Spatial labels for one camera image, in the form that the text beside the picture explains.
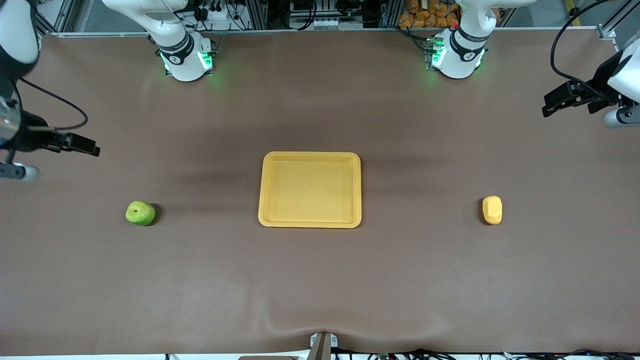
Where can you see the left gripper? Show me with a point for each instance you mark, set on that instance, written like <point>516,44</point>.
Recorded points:
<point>601,80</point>

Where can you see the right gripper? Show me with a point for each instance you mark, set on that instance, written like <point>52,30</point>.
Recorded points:
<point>31,137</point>

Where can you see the green apple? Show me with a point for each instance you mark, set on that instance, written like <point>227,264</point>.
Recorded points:
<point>140,213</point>

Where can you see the yellow potato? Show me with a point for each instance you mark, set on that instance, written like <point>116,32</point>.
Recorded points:
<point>492,210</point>

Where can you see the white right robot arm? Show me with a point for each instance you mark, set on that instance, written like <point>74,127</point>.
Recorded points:
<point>175,30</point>

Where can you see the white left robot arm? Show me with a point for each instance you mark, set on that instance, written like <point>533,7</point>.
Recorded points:
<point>460,55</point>

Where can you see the yellow plastic tray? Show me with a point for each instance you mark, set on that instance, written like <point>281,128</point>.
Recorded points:
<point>310,190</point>

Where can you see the orange snack bags pile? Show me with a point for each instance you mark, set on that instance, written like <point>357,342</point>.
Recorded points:
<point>420,15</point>

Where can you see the white power strip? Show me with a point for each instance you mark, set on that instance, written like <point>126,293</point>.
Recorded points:
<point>215,12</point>

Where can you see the aluminium frame post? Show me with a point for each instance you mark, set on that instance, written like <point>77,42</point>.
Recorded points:
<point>60,20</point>
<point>607,32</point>

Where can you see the aluminium table edge rail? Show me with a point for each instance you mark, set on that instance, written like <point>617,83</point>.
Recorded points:
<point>325,31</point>

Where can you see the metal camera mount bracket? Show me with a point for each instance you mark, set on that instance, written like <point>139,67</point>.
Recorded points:
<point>322,347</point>

